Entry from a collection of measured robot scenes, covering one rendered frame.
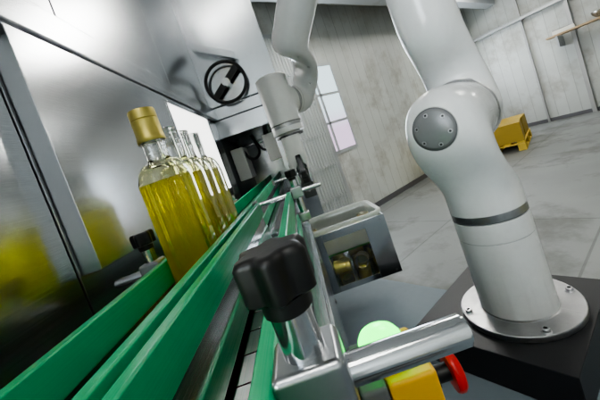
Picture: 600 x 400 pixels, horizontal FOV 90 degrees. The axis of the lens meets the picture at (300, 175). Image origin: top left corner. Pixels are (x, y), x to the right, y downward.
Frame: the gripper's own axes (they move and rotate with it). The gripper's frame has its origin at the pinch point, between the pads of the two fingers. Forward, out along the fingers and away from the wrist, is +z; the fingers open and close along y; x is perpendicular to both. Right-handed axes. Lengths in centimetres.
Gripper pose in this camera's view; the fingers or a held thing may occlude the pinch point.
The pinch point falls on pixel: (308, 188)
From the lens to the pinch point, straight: 81.7
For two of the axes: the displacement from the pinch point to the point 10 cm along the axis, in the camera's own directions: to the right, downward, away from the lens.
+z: 3.3, 9.4, 0.7
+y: 0.3, 0.6, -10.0
